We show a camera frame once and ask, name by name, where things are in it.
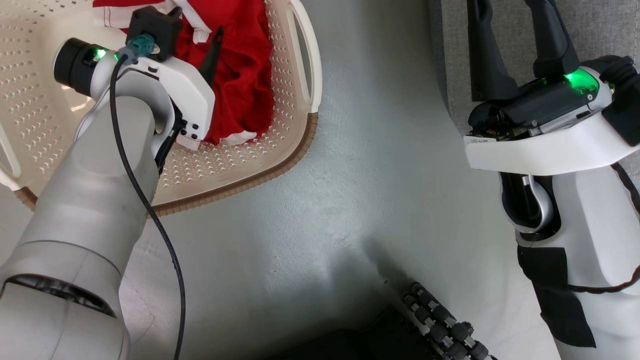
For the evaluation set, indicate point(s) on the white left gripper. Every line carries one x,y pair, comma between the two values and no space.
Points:
175,90

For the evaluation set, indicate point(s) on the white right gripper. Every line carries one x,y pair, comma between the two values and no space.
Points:
545,145

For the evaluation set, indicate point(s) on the red garment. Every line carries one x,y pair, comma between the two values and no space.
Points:
240,75

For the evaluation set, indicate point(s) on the grey fabric sofa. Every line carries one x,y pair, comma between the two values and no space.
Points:
450,50

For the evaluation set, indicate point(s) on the beige perforated laundry basket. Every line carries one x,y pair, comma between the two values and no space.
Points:
225,165

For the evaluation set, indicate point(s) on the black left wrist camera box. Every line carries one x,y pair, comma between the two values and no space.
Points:
152,25

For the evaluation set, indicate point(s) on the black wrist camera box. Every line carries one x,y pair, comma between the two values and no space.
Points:
152,25
625,100

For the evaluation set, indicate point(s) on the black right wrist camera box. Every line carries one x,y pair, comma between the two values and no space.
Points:
625,100

